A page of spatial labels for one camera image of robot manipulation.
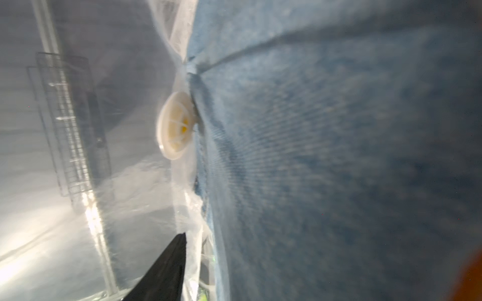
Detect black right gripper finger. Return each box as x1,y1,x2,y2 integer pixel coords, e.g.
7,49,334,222
123,233,187,301

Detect clear plastic vacuum bag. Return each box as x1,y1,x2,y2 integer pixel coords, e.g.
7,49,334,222
1,1,216,300

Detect blue jeans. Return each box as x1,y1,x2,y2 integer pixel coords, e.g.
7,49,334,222
187,1,481,300

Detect orange garment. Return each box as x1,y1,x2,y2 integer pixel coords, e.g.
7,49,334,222
450,252,481,301

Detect white vacuum bag valve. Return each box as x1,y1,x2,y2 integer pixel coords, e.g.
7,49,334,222
156,92,198,161

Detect black wire side basket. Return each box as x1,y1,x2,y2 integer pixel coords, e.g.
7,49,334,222
27,52,114,201

